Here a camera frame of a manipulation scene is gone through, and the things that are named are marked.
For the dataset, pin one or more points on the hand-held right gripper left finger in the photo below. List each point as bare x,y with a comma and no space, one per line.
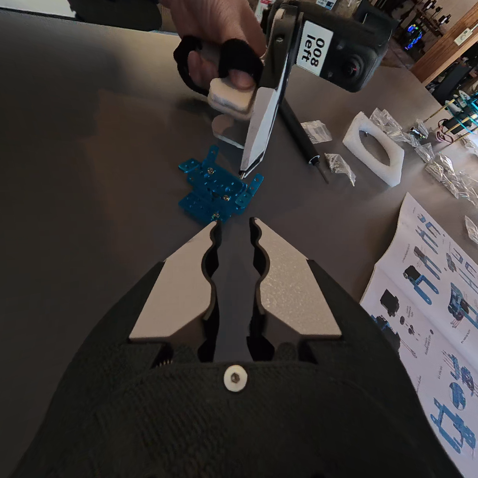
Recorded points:
175,298

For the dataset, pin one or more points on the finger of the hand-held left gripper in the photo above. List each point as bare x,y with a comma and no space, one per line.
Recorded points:
261,119
278,108

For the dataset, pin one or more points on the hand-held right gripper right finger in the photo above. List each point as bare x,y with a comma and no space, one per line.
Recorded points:
298,298

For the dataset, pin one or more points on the blue metal bracket assembly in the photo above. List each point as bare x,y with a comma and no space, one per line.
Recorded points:
213,186

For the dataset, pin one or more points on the blue toy robot arm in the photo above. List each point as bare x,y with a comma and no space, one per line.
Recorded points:
459,115

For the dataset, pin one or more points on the grey desk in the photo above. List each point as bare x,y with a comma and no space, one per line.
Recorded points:
93,168

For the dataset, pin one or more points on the person's left hand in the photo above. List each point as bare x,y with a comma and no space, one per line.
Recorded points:
216,18

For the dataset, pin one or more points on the black electric screwdriver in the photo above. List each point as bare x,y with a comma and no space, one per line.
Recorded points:
302,138

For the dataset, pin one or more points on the clear bag of screws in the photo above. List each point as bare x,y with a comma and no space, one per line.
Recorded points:
317,131
340,166

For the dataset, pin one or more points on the open instruction booklet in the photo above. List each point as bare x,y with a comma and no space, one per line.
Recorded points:
418,298

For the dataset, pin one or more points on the small metal socket wrench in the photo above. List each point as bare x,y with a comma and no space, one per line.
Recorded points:
418,132

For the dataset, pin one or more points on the cluster of small clear bags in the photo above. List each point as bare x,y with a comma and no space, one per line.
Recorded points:
433,164

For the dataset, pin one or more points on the black office chair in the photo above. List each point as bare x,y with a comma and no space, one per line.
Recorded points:
119,15

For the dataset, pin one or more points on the wooden support post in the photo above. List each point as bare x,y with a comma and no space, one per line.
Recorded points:
444,41

